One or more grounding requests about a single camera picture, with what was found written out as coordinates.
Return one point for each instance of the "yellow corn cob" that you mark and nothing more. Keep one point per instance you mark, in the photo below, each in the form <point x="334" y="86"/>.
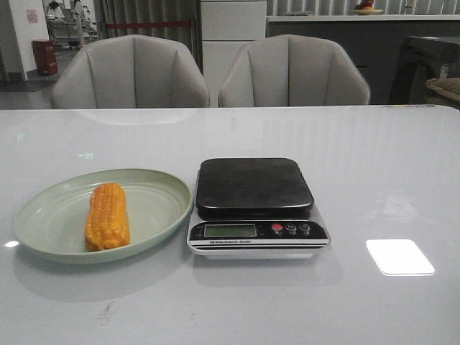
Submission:
<point x="107" y="223"/>

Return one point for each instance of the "black silver electronic kitchen scale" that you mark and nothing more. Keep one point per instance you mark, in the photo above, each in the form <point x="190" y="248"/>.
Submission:
<point x="255" y="208"/>

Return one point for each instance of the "right grey upholstered chair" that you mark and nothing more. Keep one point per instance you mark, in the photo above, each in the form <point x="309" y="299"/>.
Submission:
<point x="293" y="70"/>

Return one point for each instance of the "grey upholstered chair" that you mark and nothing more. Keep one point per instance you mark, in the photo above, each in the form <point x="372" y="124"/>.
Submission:
<point x="293" y="70"/>
<point x="131" y="72"/>

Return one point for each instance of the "left grey upholstered chair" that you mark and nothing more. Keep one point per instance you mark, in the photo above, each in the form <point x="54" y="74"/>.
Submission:
<point x="131" y="72"/>

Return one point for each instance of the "white cabinet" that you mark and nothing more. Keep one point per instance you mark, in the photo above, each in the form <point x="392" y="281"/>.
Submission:
<point x="225" y="27"/>

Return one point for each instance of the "light green plate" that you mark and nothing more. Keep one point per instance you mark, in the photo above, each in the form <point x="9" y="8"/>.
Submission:
<point x="51" y="225"/>

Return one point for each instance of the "red barrier belt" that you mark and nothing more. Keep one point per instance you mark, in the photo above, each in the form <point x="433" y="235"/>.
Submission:
<point x="149" y="25"/>

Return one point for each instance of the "grey counter with white top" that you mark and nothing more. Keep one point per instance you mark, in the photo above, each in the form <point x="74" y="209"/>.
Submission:
<point x="372" y="41"/>

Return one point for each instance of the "fruit plate on counter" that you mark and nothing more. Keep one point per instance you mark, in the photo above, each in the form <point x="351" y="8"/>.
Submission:
<point x="365" y="7"/>

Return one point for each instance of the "red trash bin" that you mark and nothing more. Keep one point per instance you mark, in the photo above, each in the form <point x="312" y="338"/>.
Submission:
<point x="44" y="54"/>

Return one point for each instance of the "dark appliance at right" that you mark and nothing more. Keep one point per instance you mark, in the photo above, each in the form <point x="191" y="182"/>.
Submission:
<point x="421" y="59"/>

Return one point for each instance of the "beige cushion at right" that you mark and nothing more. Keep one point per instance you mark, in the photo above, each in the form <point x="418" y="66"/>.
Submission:
<point x="444" y="92"/>

